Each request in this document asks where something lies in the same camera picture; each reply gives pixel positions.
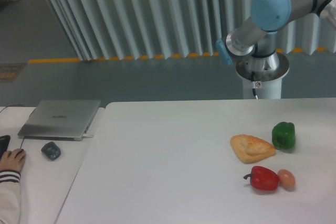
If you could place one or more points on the brown egg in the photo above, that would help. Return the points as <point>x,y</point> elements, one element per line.
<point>286,179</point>

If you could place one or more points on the silver closed laptop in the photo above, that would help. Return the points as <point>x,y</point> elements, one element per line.
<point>60,120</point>

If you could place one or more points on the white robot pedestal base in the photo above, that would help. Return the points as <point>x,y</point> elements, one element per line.
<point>262,77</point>

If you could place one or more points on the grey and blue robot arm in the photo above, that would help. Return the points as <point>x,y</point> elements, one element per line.
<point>268,16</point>

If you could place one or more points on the person's hand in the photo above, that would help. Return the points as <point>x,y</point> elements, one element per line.
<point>13,161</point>

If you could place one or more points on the black keyboard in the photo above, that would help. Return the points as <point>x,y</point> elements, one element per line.
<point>4,143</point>

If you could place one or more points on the dark grey small device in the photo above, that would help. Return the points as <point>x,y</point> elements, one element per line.
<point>51,151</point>

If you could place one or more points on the red bell pepper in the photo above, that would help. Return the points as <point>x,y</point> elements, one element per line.
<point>263,178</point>

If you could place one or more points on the green bell pepper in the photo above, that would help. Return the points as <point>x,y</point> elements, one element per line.
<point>284,135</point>

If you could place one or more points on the golden pastry turnover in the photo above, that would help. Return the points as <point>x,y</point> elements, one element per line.
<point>250,149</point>

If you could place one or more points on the white pleated partition screen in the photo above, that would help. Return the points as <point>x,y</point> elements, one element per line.
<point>151,28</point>

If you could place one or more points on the striped cuff cream sleeve forearm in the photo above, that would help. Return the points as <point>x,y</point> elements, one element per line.
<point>10,196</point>

